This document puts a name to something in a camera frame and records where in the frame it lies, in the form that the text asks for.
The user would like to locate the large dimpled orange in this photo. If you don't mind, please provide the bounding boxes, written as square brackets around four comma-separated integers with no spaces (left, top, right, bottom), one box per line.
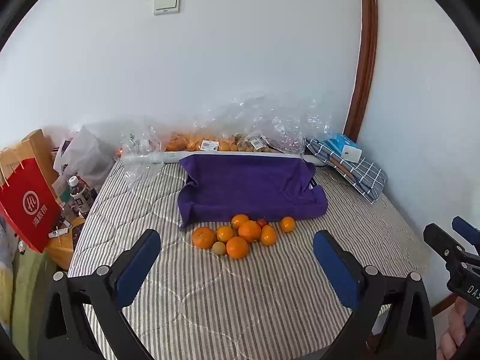
[191,227,216,250]

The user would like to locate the right human hand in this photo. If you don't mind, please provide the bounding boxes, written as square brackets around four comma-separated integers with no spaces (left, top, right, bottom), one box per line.
[436,297,469,360]

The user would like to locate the grey plaid folded cloth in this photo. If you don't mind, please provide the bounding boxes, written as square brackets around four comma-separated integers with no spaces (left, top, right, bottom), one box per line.
[306,138,387,204]

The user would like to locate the dark drink bottle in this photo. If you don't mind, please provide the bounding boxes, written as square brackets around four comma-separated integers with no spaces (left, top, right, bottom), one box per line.
[68,175,94,218]

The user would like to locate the red paper shopping bag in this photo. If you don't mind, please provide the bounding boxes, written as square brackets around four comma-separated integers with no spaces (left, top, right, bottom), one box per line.
[1,148,60,253]

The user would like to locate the small yellow-green fruit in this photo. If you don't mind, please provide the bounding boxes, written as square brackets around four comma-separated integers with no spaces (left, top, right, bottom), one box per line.
[211,241,226,255]

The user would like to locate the blue white tissue pack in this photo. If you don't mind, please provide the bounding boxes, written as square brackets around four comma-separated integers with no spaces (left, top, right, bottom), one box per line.
[325,133,362,164]

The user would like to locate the small orange left middle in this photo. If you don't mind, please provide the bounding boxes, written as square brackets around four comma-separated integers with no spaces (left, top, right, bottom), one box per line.
[216,226,235,243]

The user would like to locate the small orange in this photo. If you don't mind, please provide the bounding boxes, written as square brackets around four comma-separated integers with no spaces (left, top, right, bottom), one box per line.
[280,216,296,233]
[216,226,235,243]
[231,214,250,230]

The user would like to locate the striped quilted mattress cover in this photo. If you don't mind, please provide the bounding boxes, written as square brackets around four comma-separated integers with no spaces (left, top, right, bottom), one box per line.
[68,163,428,359]

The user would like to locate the white plastic bag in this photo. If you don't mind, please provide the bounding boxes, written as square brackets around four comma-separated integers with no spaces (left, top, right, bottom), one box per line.
[53,127,114,192]

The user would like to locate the front round orange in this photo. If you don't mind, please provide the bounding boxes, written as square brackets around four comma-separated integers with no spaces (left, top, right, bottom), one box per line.
[226,236,250,259]

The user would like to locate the back small orange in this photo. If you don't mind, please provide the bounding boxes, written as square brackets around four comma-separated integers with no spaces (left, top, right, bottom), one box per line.
[231,214,250,230]

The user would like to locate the far right small orange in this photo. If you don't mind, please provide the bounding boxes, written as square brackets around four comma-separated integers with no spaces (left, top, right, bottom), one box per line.
[280,216,296,233]

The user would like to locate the purple towel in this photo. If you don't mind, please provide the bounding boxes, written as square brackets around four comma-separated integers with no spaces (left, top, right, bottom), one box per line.
[177,154,328,227]

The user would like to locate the central round orange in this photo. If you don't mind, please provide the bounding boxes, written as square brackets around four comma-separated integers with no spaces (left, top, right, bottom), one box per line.
[238,220,262,243]

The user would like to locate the brown cardboard box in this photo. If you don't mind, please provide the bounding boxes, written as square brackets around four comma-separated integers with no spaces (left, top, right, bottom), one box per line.
[1,129,59,192]

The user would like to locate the oval orange right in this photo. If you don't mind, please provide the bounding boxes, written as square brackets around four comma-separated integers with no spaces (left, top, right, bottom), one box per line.
[260,224,278,246]

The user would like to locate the small red fruit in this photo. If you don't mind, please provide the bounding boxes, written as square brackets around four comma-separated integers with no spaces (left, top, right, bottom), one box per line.
[256,219,268,228]

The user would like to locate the clear plastic fruit bags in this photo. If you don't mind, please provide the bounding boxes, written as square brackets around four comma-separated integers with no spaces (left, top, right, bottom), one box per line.
[119,94,335,184]

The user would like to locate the brown wooden door frame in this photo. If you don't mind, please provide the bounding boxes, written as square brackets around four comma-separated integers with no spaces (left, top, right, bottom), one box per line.
[343,0,378,141]

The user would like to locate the white wall switch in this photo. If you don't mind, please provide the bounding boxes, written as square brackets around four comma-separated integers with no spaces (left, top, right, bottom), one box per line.
[152,0,181,16]

